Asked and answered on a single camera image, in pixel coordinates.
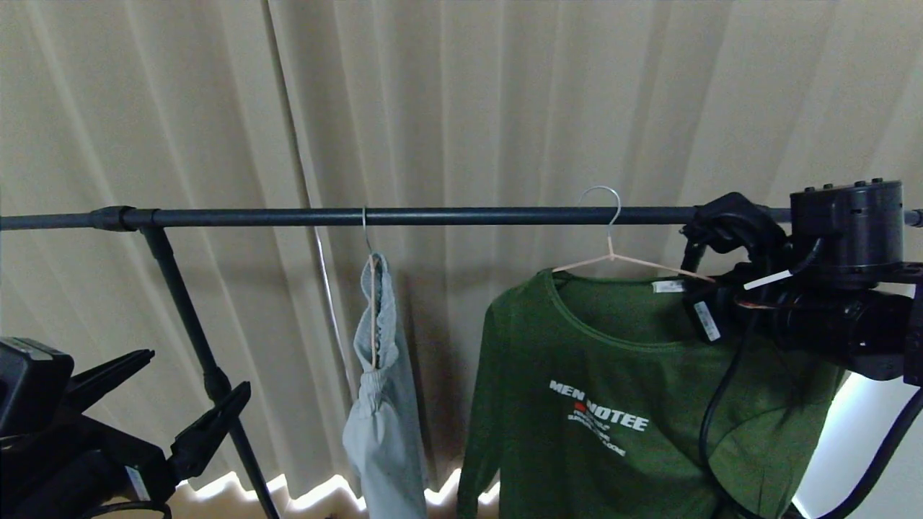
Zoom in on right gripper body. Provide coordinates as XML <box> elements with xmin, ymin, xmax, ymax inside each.
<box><xmin>681</xmin><ymin>263</ymin><xmax>913</xmax><ymax>381</ymax></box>

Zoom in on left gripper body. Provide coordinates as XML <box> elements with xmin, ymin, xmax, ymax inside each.
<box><xmin>0</xmin><ymin>411</ymin><xmax>177</xmax><ymax>519</ymax></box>

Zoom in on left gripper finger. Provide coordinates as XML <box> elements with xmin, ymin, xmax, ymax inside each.
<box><xmin>63</xmin><ymin>349</ymin><xmax>156</xmax><ymax>413</ymax></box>
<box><xmin>167</xmin><ymin>381</ymin><xmax>252</xmax><ymax>485</ymax></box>

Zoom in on pale grey shorts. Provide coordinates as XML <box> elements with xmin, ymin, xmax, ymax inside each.
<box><xmin>342</xmin><ymin>252</ymin><xmax>430</xmax><ymax>519</ymax></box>

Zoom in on pink clothes hanger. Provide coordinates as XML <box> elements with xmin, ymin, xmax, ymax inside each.
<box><xmin>552</xmin><ymin>185</ymin><xmax>716</xmax><ymax>283</ymax></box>
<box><xmin>361</xmin><ymin>208</ymin><xmax>383</xmax><ymax>370</ymax></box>

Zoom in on green garment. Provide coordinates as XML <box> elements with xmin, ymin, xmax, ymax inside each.
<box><xmin>456</xmin><ymin>269</ymin><xmax>848</xmax><ymax>519</ymax></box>

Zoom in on black clothes rack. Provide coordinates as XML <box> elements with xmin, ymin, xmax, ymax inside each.
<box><xmin>0</xmin><ymin>204</ymin><xmax>923</xmax><ymax>519</ymax></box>

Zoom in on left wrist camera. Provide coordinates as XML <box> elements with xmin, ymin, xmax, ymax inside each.
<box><xmin>0</xmin><ymin>337</ymin><xmax>75</xmax><ymax>437</ymax></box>

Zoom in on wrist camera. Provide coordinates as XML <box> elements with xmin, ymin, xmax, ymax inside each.
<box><xmin>0</xmin><ymin>337</ymin><xmax>75</xmax><ymax>437</ymax></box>
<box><xmin>679</xmin><ymin>192</ymin><xmax>790</xmax><ymax>275</ymax></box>

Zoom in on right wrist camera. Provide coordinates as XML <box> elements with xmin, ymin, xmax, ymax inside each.
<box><xmin>679</xmin><ymin>192</ymin><xmax>790</xmax><ymax>275</ymax></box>

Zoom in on black cable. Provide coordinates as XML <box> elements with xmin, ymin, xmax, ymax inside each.
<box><xmin>698</xmin><ymin>288</ymin><xmax>923</xmax><ymax>519</ymax></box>

